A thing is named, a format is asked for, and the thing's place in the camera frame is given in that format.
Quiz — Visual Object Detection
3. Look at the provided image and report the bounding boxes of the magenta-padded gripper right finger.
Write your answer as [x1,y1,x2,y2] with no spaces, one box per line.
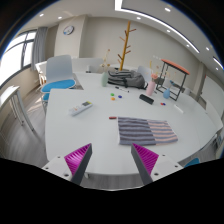
[130,143,184,186]

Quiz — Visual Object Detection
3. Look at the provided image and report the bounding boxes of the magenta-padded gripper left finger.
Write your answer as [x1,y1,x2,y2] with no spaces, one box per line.
[41,143,93,186]

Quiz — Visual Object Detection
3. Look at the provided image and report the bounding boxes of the grey pink striped towel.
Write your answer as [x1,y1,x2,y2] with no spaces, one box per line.
[117,116,179,146]

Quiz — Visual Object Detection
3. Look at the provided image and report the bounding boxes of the blue chair seat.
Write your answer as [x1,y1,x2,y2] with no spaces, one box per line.
[184,157,201,168]

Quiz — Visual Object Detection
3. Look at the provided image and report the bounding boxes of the white remote control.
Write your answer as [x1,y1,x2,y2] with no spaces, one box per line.
[68,100,94,117]

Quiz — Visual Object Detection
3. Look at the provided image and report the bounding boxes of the black whiteboard eraser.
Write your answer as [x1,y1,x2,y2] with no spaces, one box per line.
[138,93,155,105]

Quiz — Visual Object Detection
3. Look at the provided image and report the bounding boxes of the blue vase with dried stems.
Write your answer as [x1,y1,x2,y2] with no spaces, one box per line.
[162,79,175,100]

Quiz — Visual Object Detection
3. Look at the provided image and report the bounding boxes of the pink vase with dried flowers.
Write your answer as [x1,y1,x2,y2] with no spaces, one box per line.
[145,59,162,97]

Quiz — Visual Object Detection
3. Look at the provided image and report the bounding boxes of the black marker pen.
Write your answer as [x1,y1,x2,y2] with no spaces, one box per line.
[114,86,130,93]

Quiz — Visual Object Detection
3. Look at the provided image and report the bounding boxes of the grey backpack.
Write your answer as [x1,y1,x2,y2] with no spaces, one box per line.
[107,68,149,90]

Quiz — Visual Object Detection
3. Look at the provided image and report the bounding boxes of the green vase with dried stems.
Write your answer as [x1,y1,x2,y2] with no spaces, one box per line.
[100,49,112,88]

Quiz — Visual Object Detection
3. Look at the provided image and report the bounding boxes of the white chair with blue cushion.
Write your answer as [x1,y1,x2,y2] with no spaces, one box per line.
[39,54,78,114]

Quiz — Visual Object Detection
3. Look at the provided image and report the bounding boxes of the small white side desk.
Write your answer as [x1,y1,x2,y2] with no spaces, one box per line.
[0,85,35,134]

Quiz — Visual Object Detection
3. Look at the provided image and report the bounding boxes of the yellow wooden coat rack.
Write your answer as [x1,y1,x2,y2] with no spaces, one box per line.
[117,20,138,72]

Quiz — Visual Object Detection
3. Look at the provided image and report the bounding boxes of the grey curtain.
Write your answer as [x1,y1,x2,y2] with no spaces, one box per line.
[31,26,49,71]

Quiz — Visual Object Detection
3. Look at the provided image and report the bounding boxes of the window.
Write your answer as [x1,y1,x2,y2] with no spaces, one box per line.
[0,29,38,88]

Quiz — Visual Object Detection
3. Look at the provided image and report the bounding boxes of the long ceiling light strip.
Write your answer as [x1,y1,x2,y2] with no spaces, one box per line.
[114,0,201,54]

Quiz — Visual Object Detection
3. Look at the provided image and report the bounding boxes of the ceiling spot lights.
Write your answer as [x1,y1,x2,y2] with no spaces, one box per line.
[38,6,222,68]

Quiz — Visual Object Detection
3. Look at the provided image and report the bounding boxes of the orange-topped black frame side table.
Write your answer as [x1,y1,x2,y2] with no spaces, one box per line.
[155,58,191,102]

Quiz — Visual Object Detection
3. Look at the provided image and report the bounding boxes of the round wall clock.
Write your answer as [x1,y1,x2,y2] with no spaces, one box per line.
[62,25,75,36]

